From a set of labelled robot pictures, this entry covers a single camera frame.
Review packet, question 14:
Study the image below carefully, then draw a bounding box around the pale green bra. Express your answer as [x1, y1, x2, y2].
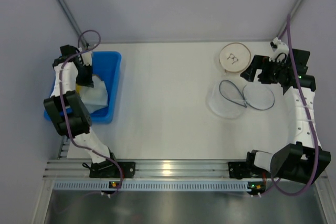
[79, 75, 108, 114]

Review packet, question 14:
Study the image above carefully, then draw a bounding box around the white mesh laundry bag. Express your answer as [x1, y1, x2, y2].
[206, 80, 275, 119]

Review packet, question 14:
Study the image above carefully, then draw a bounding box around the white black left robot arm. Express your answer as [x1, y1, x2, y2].
[43, 45, 117, 169]

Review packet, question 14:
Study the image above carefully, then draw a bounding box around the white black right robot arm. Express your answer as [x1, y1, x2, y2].
[240, 49, 331, 184]

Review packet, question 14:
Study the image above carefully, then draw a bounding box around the yellow cloth garment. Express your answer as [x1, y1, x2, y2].
[76, 84, 82, 93]

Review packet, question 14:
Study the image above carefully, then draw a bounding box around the blue plastic bin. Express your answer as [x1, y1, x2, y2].
[43, 51, 122, 125]

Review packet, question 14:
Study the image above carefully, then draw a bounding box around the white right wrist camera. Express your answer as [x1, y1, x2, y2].
[270, 37, 289, 61]

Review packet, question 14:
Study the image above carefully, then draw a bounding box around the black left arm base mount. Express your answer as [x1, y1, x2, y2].
[89, 161, 136, 178]

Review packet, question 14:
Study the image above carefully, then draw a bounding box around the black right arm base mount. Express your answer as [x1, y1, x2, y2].
[228, 161, 271, 179]

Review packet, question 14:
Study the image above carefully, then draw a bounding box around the white slotted cable duct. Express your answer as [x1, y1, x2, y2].
[54, 180, 265, 192]

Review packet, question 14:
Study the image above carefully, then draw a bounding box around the aluminium rail frame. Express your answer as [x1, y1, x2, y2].
[43, 158, 329, 183]

